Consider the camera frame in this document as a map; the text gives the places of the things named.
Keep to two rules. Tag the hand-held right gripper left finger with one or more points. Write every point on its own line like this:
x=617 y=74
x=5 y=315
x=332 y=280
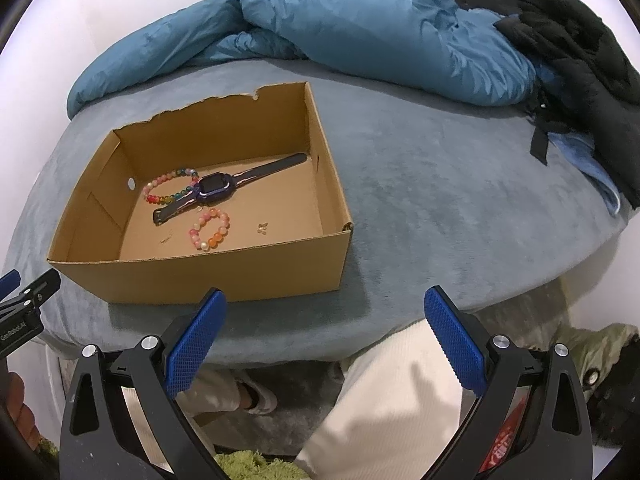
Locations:
x=197 y=340

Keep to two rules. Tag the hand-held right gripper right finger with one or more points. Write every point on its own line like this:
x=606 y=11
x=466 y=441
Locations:
x=452 y=340

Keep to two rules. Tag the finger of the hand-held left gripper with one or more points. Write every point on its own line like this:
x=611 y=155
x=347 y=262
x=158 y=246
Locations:
x=40 y=287
x=10 y=281

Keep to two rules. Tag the cardboard box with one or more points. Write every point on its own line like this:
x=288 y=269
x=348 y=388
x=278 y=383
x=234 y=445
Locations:
x=225 y=275

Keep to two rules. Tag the gold butterfly earring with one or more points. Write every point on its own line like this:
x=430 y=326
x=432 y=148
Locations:
x=261 y=228

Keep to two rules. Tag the purple smartwatch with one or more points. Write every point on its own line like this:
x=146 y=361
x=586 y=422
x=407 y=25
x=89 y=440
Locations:
x=217 y=184

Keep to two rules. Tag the person's left hand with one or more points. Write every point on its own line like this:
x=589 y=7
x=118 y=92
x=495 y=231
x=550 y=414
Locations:
x=21 y=405

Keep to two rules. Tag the person's left leg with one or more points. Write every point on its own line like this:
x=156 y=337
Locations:
x=215 y=390

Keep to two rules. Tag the person's leg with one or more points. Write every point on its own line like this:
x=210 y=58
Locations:
x=215 y=390
x=390 y=410

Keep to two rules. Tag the white slipper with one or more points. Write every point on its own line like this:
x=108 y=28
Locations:
x=260 y=400

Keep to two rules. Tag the person's right leg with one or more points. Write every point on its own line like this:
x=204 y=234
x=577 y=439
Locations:
x=390 y=410

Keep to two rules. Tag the grey bed cover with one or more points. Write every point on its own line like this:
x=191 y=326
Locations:
x=450 y=200

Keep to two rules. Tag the green shaggy rug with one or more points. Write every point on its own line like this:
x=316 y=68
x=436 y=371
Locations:
x=260 y=467

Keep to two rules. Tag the light blue towel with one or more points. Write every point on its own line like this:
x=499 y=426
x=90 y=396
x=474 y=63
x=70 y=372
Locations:
x=580 y=152

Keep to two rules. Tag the black jacket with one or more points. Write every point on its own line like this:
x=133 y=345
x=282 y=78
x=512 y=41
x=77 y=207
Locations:
x=575 y=45

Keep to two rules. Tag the blue duvet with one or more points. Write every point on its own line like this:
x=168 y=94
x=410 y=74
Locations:
x=350 y=25

